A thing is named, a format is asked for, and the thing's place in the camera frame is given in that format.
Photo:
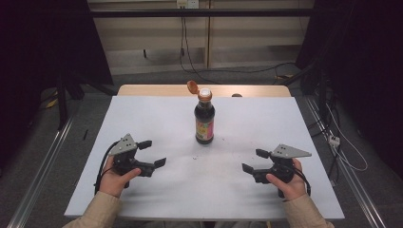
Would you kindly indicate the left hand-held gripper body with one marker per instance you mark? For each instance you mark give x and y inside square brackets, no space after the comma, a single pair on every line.
[124,146]

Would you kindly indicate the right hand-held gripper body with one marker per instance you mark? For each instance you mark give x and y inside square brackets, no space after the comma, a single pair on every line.
[290,152]

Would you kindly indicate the dark sauce bottle orange cap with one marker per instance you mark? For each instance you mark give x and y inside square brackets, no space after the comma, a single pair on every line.
[204,123]

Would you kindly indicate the person's right hand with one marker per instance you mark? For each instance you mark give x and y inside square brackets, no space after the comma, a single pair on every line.
[293,186]

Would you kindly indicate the person's left hand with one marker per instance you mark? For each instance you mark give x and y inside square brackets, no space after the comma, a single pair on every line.
[114,182]

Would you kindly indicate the small black stick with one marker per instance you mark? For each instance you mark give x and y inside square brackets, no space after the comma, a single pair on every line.
[85,134]

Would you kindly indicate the white board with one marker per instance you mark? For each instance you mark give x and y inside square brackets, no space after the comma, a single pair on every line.
[206,183]

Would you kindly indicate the white power strip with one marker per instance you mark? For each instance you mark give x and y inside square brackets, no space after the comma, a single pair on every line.
[334,141]

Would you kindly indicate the wooden table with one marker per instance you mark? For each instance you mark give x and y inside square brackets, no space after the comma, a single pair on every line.
[152,90]

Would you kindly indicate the small dark round thing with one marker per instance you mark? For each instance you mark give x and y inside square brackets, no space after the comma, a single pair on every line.
[236,95]

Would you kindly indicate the black stand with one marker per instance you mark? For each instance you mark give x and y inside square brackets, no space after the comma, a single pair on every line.
[61,101]

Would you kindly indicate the black curtain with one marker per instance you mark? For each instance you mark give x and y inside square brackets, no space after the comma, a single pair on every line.
[41,47]
[364,63]

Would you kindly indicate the black horizontal bar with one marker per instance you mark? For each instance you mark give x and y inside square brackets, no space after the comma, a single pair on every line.
[202,12]

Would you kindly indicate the metal floor rail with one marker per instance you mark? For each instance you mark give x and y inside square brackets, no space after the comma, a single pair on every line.
[351,180]
[41,171]

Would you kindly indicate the white wall socket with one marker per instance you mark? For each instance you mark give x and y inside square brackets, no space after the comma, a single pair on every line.
[187,3]

